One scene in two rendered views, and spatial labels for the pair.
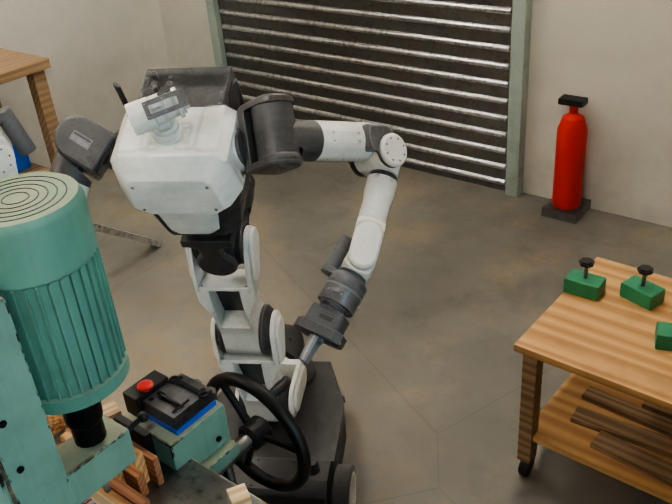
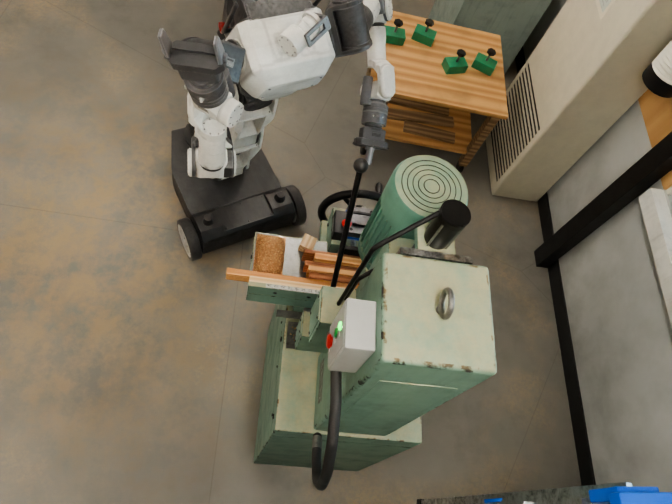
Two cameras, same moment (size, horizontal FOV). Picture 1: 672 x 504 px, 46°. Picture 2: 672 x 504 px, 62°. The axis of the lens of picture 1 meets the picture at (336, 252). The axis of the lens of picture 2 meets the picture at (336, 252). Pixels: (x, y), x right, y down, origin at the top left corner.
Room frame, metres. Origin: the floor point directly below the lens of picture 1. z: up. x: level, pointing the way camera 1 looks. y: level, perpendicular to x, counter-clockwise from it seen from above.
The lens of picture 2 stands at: (0.68, 1.15, 2.44)
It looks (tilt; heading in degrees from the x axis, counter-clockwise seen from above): 61 degrees down; 301
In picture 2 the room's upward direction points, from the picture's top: 25 degrees clockwise
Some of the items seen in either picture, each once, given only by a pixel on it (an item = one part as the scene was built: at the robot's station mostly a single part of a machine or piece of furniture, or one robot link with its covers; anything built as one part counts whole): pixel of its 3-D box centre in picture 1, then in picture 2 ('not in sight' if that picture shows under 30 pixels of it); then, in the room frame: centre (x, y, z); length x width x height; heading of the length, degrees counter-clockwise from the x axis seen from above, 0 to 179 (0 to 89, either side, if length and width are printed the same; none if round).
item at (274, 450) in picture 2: not in sight; (327, 376); (0.87, 0.50, 0.35); 0.58 x 0.45 x 0.71; 139
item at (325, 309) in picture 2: not in sight; (330, 317); (0.90, 0.67, 1.22); 0.09 x 0.08 x 0.15; 139
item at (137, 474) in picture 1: (105, 460); (337, 270); (1.06, 0.45, 0.93); 0.21 x 0.02 x 0.05; 49
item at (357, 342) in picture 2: not in sight; (350, 337); (0.81, 0.73, 1.40); 0.10 x 0.06 x 0.16; 139
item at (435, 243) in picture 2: not in sight; (439, 236); (0.85, 0.51, 1.53); 0.08 x 0.08 x 0.17; 49
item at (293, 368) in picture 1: (271, 388); not in sight; (1.98, 0.25, 0.28); 0.21 x 0.20 x 0.13; 169
